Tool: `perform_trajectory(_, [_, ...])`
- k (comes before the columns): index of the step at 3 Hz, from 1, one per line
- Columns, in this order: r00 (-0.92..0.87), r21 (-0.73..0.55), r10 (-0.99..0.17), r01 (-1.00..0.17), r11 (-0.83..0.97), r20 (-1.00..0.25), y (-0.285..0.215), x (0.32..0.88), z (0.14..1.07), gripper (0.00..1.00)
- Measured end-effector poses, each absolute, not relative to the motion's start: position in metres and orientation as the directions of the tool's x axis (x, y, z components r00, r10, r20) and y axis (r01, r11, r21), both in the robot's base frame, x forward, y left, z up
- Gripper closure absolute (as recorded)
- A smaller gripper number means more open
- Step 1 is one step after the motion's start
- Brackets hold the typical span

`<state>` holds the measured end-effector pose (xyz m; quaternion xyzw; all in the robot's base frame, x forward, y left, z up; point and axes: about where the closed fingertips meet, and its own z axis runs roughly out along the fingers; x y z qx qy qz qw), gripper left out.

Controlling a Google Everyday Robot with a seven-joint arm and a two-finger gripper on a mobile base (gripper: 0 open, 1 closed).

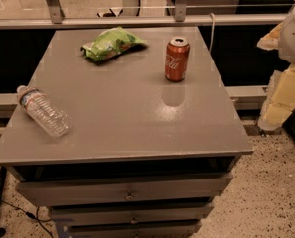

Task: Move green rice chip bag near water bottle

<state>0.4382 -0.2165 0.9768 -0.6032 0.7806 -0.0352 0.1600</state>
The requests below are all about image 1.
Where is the black floor cable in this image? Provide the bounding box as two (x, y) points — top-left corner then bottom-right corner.
(0, 188), (55, 238)

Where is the green rice chip bag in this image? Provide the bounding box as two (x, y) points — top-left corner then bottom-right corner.
(80, 27), (146, 62)

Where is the white cable on rail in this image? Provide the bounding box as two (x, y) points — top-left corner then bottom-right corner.
(208, 12), (217, 53)

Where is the metal window rail frame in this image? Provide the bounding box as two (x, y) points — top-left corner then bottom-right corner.
(0, 0), (295, 29)

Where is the clear plastic water bottle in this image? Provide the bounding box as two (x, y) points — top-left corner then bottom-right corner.
(17, 85), (70, 137)

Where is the grey drawer cabinet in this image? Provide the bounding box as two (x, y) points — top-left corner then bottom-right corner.
(0, 27), (252, 238)

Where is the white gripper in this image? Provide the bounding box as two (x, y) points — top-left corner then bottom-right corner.
(257, 6), (295, 131)

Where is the orange cola can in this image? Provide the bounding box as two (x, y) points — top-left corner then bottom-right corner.
(165, 36), (190, 82)

